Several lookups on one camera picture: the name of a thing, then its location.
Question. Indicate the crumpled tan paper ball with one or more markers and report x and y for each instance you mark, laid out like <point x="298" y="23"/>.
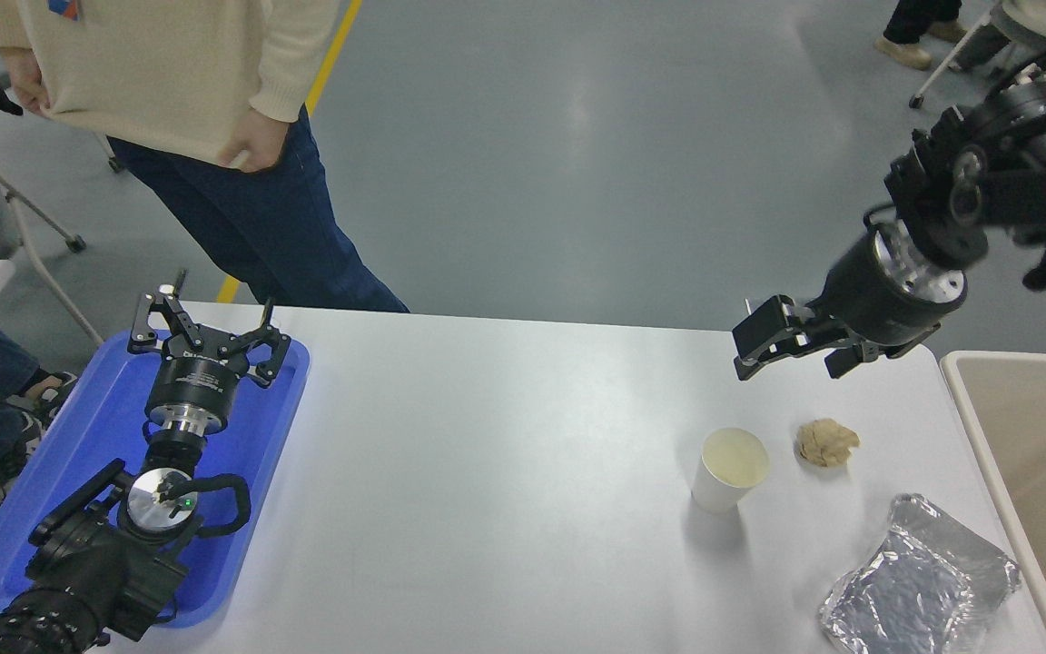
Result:
<point x="827" y="443"/>

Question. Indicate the blue plastic tray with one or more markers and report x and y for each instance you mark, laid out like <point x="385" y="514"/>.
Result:
<point x="255" y="436"/>

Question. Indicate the person with tan shoes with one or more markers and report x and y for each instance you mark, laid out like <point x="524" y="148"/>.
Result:
<point x="904" y="50"/>

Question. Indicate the standing person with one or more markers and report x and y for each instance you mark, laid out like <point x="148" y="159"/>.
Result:
<point x="169" y="73"/>

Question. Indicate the standing person's left hand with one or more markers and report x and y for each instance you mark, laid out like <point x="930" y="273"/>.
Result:
<point x="255" y="145"/>

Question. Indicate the crumpled silver foil tray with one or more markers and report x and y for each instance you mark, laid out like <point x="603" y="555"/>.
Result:
<point x="913" y="590"/>

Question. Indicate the white paper cup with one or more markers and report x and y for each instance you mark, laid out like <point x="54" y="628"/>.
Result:
<point x="723" y="490"/>

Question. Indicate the standing person's right hand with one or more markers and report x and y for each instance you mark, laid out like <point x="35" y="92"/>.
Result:
<point x="28" y="86"/>

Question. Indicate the grey seat wheeled chair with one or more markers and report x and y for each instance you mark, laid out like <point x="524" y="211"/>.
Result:
<point x="114" y="163"/>

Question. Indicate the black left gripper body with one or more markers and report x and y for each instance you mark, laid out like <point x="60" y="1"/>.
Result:
<point x="196" y="383"/>

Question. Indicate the seated person in background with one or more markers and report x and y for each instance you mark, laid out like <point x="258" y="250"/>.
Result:
<point x="1031" y="14"/>

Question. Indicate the white frame wheeled chair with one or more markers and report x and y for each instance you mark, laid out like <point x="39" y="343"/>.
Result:
<point x="945" y="68"/>
<point x="24" y="236"/>

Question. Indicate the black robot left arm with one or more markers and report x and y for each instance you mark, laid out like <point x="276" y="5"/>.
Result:
<point x="96" y="572"/>

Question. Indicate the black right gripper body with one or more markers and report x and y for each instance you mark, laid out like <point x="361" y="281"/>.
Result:
<point x="859" y="295"/>

